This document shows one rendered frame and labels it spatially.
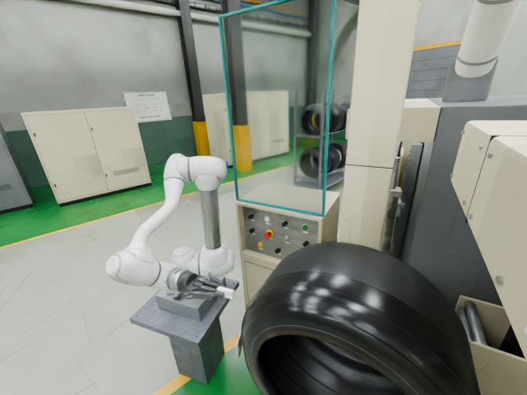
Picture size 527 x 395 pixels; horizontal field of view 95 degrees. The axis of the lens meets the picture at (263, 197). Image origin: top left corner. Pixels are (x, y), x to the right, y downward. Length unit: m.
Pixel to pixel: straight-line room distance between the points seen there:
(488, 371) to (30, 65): 8.49
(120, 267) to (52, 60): 7.58
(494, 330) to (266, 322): 0.80
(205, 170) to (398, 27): 0.96
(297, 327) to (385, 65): 0.66
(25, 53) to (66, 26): 1.11
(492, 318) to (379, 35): 0.94
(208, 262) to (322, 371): 0.82
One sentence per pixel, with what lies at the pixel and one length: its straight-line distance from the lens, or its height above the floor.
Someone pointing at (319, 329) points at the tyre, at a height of 1.40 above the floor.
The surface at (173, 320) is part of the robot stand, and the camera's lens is 1.70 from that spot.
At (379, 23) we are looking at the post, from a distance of 0.76.
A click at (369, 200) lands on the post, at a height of 1.55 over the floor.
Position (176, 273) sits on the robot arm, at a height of 1.24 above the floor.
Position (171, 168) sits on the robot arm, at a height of 1.54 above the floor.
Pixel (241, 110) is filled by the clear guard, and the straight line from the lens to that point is 1.34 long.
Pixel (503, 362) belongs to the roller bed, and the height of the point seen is 1.17.
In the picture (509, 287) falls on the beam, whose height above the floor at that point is 1.67.
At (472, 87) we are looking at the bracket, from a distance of 1.30.
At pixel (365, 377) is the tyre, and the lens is 1.11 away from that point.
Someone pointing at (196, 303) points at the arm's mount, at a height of 0.75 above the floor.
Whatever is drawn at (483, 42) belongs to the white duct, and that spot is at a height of 1.99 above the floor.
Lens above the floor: 1.86
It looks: 23 degrees down
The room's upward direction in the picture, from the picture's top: 3 degrees counter-clockwise
